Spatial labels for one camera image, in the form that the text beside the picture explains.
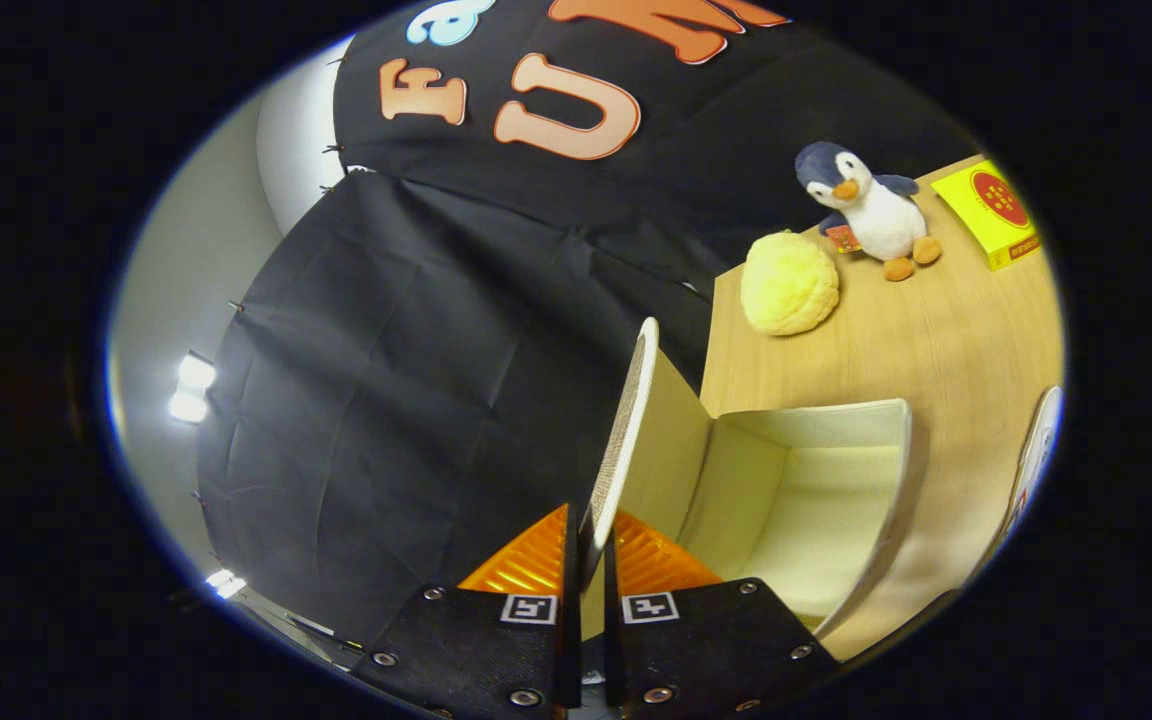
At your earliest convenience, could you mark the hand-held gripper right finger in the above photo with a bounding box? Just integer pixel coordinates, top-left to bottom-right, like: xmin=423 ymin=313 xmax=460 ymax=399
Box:
xmin=601 ymin=510 xmax=817 ymax=720

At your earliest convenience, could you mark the black backdrop cloth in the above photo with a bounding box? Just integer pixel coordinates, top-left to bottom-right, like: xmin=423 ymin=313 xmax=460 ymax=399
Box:
xmin=194 ymin=0 xmax=987 ymax=651

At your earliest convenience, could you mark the white canvas shoe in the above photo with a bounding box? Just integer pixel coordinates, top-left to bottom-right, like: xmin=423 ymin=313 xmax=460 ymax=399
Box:
xmin=1001 ymin=385 xmax=1065 ymax=541

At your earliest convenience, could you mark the yellow round plush toy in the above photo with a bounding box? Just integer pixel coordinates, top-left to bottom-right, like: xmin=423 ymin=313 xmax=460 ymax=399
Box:
xmin=740 ymin=231 xmax=841 ymax=337

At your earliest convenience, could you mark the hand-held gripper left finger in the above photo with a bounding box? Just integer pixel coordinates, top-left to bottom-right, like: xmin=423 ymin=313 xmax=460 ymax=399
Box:
xmin=351 ymin=503 xmax=582 ymax=720

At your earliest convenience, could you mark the yellow book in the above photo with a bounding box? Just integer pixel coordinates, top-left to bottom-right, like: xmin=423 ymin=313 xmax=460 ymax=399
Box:
xmin=931 ymin=158 xmax=1043 ymax=272

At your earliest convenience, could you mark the beige fabric storage box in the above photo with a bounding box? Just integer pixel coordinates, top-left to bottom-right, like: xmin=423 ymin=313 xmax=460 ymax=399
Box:
xmin=576 ymin=318 xmax=915 ymax=641

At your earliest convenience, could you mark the penguin plush toy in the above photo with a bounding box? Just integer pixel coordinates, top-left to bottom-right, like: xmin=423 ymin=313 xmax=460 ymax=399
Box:
xmin=794 ymin=141 xmax=943 ymax=283

